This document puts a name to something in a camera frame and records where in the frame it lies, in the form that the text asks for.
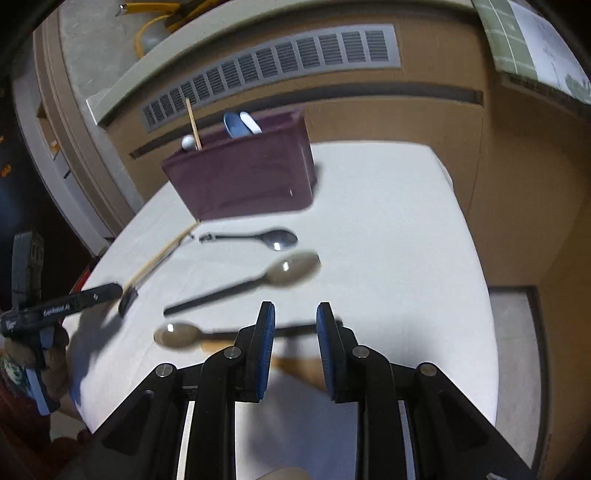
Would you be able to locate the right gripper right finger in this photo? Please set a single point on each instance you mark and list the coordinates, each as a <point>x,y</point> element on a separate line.
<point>356,373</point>

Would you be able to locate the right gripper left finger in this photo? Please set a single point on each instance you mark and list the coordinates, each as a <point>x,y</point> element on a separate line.
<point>238,373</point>

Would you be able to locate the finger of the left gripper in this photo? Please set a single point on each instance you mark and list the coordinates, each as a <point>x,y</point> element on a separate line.
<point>77,302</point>
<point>126,300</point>

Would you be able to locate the translucent brown spoon black handle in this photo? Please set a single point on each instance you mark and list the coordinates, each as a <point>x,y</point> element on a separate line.
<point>283,273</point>

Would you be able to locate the metal smiley-handle spoon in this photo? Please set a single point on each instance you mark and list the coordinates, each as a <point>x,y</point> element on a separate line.
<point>275,239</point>

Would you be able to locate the metal shovel-handle spoon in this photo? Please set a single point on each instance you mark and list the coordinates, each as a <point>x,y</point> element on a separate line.
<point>187,236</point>

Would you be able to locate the person's left hand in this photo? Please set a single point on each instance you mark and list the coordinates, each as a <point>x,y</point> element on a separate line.
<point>17,358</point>

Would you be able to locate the white tablecloth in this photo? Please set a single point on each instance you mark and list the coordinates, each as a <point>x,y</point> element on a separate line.
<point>399,267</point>

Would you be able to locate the white ball-top utensil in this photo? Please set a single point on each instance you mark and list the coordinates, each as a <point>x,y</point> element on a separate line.
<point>188,143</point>

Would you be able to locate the purple plastic utensil holder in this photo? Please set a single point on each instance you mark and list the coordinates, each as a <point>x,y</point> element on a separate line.
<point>266,173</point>

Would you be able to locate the blue plastic spoon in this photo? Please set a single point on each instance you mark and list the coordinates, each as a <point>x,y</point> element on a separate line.
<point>234,126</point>

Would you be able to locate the grey ventilation grille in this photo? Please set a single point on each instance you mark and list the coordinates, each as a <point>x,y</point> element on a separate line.
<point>362,46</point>

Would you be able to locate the green checkered cloth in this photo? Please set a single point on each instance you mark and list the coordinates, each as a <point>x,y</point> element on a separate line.
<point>530,52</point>

